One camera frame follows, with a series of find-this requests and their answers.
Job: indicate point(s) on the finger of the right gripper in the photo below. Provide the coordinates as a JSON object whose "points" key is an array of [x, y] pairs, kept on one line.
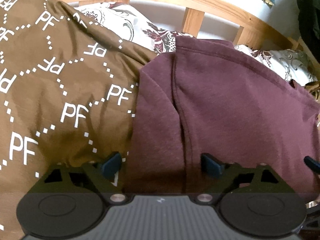
{"points": [[312, 164]]}

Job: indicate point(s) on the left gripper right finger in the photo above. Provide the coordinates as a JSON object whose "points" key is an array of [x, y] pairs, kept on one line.
{"points": [[223, 175]]}

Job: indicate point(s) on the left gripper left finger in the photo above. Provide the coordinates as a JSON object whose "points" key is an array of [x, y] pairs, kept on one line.
{"points": [[104, 178]]}

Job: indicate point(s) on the maroon shirt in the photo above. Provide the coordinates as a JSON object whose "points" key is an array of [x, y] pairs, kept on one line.
{"points": [[207, 97]]}

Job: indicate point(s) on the brown PF patterned blanket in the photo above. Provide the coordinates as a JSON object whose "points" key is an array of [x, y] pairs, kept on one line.
{"points": [[68, 95]]}

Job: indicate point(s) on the white floral bedsheet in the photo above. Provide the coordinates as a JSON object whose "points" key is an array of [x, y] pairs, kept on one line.
{"points": [[131, 25]]}

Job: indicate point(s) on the black garment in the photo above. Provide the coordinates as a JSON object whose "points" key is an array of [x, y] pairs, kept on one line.
{"points": [[308, 19]]}

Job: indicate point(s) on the wooden bed frame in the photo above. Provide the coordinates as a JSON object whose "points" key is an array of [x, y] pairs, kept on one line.
{"points": [[252, 32]]}

